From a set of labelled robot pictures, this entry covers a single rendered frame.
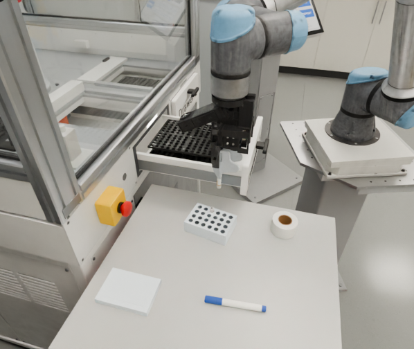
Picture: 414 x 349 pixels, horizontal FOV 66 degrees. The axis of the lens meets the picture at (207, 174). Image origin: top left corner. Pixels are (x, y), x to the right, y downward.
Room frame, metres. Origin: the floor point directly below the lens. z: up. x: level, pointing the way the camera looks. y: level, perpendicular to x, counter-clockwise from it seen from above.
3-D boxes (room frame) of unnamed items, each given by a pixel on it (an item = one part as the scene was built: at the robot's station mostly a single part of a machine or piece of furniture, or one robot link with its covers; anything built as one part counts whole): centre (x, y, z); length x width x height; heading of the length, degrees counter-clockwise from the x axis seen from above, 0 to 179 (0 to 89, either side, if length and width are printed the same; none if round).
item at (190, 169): (0.88, 0.06, 0.86); 0.40 x 0.26 x 0.06; 75
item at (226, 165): (0.57, -0.04, 1.01); 0.06 x 0.03 x 0.09; 76
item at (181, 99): (1.21, 0.08, 0.87); 0.29 x 0.02 x 0.11; 165
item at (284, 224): (0.61, -0.21, 0.78); 0.07 x 0.07 x 0.04
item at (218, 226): (0.61, -0.01, 0.78); 0.12 x 0.08 x 0.04; 65
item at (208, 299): (0.38, -0.06, 0.77); 0.14 x 0.02 x 0.02; 80
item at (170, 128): (0.88, 0.05, 0.87); 0.22 x 0.18 x 0.06; 75
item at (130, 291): (0.41, 0.18, 0.77); 0.13 x 0.09 x 0.02; 75
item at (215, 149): (0.58, -0.02, 1.06); 0.05 x 0.02 x 0.09; 166
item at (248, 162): (0.82, -0.14, 0.87); 0.29 x 0.02 x 0.11; 165
